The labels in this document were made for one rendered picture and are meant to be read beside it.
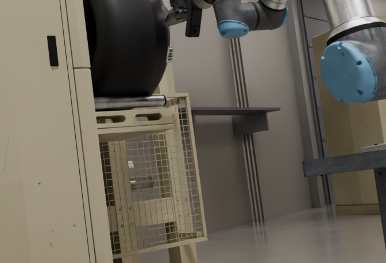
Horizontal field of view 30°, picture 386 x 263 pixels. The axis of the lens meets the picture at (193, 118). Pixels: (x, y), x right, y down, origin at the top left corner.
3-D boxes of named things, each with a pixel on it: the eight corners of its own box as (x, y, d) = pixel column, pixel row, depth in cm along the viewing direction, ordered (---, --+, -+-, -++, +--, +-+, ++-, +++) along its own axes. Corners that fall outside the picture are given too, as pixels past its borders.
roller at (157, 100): (81, 111, 253) (87, 108, 250) (78, 99, 254) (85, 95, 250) (161, 108, 275) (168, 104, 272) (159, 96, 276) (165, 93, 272)
